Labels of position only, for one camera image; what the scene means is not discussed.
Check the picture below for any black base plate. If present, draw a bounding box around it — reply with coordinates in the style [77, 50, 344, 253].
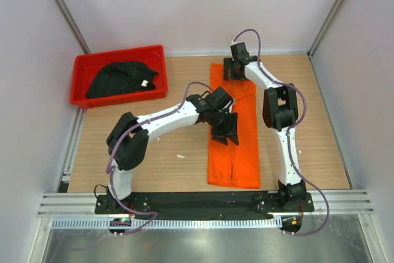
[95, 191, 315, 219]

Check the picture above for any red plastic bin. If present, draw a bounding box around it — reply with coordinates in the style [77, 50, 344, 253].
[70, 45, 168, 109]

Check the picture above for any aluminium frame rail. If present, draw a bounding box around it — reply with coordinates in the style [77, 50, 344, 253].
[37, 190, 374, 218]

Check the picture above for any corner aluminium post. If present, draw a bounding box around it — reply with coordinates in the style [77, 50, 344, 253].
[307, 0, 346, 60]
[54, 0, 91, 54]

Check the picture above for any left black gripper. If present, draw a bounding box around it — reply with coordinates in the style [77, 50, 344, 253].
[208, 110, 239, 146]

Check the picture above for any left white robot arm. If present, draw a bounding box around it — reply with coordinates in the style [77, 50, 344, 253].
[95, 87, 239, 214]

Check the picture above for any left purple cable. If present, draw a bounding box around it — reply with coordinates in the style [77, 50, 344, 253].
[105, 81, 238, 235]

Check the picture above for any slotted cable duct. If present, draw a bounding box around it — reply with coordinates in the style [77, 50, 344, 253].
[51, 216, 282, 230]

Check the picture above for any black t shirt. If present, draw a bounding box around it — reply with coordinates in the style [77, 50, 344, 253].
[86, 61, 158, 99]

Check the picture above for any orange t shirt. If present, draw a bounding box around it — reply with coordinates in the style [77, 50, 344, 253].
[207, 62, 262, 189]

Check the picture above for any left corner aluminium post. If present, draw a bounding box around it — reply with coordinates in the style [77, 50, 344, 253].
[54, 0, 91, 54]

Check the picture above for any right corner aluminium post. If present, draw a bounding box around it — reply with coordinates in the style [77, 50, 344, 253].
[307, 0, 346, 60]

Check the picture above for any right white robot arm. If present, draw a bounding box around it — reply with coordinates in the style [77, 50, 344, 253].
[223, 42, 307, 211]

